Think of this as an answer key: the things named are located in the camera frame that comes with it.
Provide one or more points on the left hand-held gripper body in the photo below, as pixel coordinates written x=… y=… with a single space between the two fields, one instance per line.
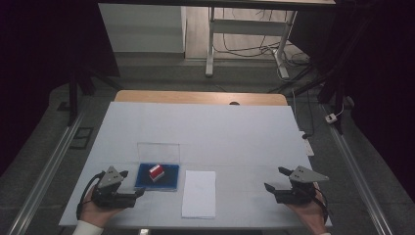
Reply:
x=111 y=192

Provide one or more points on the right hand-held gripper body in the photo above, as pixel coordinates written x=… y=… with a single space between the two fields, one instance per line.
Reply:
x=295 y=194

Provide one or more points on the red stamp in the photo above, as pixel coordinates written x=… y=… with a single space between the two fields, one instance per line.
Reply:
x=156 y=173

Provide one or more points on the blue ink pad clear lid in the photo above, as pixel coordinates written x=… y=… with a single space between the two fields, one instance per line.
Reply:
x=169 y=179

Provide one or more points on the person's left hand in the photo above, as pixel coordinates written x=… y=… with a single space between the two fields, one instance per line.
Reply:
x=96 y=213

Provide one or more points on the person's right hand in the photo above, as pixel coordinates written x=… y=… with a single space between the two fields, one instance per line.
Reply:
x=310 y=215

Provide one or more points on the white power strip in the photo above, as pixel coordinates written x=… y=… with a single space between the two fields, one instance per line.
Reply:
x=307 y=147

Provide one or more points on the white paper sheet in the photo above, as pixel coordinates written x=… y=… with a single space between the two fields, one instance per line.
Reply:
x=199 y=196

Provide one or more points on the white power adapter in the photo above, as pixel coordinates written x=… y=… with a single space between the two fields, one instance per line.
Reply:
x=331 y=118

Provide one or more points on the white table cover board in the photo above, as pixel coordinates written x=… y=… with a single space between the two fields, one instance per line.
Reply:
x=212 y=133

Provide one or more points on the dark round table grommet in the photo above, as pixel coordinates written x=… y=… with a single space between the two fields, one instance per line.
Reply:
x=234 y=103

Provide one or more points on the black metal stand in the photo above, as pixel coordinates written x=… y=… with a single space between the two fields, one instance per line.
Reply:
x=336 y=94
x=73 y=98

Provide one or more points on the wooden table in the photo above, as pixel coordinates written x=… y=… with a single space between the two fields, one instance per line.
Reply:
x=195 y=97

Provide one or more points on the dark curtain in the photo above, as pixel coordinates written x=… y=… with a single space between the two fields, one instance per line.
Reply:
x=39 y=65
x=381 y=81

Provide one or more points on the white cabinet panel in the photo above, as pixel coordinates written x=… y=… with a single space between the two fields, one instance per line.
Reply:
x=140 y=29

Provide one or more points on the white-legged desk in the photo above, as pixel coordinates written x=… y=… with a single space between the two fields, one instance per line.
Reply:
x=244 y=27

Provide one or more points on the black floor frame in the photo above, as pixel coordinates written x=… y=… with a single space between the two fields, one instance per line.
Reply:
x=81 y=138

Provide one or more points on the metal floor rail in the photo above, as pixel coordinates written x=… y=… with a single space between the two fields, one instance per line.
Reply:
x=49 y=169
x=355 y=169

